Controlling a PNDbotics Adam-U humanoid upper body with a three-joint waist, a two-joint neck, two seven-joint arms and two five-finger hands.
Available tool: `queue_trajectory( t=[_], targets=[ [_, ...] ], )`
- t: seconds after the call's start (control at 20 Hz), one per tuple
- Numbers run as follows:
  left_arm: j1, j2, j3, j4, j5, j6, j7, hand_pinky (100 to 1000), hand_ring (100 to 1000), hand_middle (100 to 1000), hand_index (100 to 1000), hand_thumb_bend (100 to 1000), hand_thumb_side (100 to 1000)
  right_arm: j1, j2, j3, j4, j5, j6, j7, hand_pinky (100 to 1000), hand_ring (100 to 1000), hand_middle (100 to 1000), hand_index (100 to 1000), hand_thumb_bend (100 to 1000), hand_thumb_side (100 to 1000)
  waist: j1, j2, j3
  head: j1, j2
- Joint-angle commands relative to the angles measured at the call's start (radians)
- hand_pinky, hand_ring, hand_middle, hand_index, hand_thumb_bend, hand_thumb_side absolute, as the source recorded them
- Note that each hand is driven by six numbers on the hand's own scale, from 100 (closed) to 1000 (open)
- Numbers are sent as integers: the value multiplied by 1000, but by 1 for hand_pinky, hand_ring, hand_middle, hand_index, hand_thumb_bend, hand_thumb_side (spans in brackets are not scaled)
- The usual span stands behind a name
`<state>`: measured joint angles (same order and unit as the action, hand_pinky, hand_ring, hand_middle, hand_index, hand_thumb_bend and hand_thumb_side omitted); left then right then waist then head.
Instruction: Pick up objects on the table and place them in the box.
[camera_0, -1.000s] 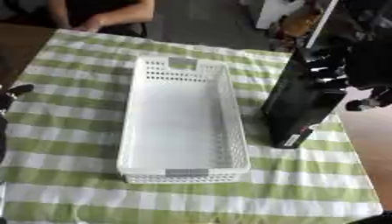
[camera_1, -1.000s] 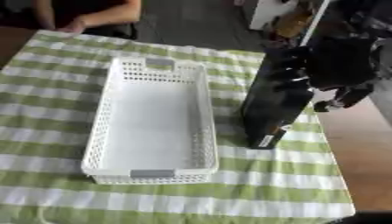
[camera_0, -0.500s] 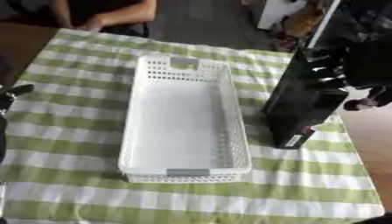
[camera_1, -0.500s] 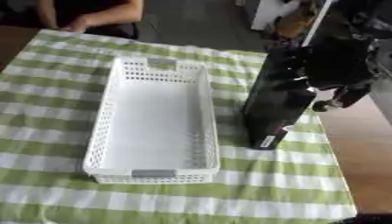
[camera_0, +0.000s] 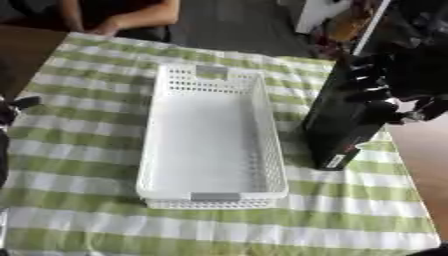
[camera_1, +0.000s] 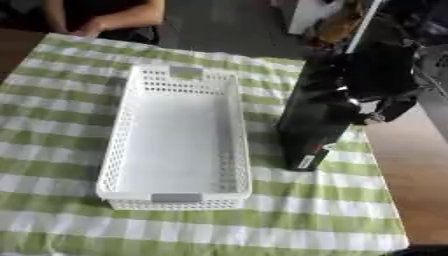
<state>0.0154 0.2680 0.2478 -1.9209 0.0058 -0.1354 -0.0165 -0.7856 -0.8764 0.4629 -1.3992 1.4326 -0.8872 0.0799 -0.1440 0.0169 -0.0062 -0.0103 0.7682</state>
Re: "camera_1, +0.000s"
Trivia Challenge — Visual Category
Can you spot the person's hand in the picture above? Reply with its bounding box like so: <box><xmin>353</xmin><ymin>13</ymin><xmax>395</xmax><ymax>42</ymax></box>
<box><xmin>68</xmin><ymin>18</ymin><xmax>109</xmax><ymax>39</ymax></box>

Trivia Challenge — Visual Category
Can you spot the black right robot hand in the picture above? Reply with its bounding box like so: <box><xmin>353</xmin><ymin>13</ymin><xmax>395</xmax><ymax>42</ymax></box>
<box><xmin>325</xmin><ymin>40</ymin><xmax>427</xmax><ymax>127</ymax></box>

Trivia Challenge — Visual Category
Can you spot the long black rectangular box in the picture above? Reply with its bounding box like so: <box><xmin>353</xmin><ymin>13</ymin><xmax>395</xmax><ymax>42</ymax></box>
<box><xmin>274</xmin><ymin>54</ymin><xmax>366</xmax><ymax>173</ymax></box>

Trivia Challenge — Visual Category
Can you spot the person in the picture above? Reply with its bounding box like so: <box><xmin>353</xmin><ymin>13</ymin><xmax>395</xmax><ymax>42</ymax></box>
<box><xmin>0</xmin><ymin>0</ymin><xmax>168</xmax><ymax>46</ymax></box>

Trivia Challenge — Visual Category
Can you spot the brown bag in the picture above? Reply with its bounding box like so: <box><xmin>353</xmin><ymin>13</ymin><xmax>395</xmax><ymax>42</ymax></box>
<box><xmin>313</xmin><ymin>2</ymin><xmax>368</xmax><ymax>47</ymax></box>

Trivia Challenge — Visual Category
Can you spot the white cabinet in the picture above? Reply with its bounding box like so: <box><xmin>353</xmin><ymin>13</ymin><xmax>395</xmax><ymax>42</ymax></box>
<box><xmin>287</xmin><ymin>0</ymin><xmax>347</xmax><ymax>36</ymax></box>

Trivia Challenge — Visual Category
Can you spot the white perforated plastic basket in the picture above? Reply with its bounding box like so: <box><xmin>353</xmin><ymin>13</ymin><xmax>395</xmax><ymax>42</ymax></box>
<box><xmin>94</xmin><ymin>64</ymin><xmax>254</xmax><ymax>212</ymax></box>

